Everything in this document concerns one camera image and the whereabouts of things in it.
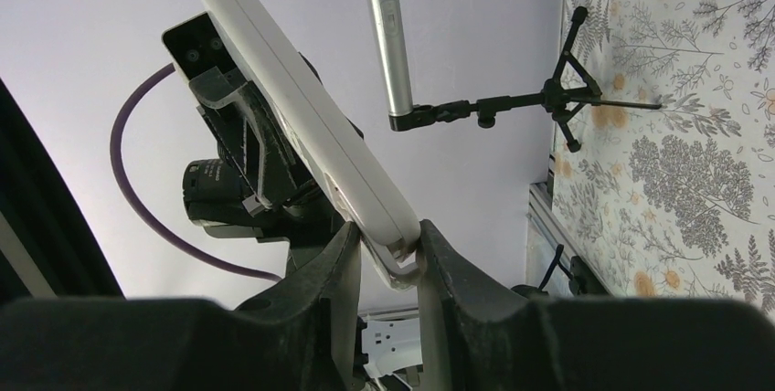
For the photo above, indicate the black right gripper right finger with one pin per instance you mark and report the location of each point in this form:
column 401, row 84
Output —
column 476, row 334

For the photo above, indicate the floral patterned table mat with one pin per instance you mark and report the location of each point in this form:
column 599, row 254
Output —
column 672, row 190

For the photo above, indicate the black mini tripod stand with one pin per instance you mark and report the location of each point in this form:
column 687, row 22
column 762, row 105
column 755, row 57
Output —
column 562, row 104

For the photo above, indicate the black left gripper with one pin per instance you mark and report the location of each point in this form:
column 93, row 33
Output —
column 257, row 187

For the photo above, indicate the silver microphone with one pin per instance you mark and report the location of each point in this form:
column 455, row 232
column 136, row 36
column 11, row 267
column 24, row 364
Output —
column 388, row 24

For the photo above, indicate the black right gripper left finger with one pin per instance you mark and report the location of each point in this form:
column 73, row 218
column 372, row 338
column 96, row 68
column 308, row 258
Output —
column 299, row 334

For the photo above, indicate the white remote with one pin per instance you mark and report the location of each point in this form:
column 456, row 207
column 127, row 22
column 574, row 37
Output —
column 339, row 159

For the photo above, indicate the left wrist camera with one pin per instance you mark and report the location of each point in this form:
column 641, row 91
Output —
column 197, row 49

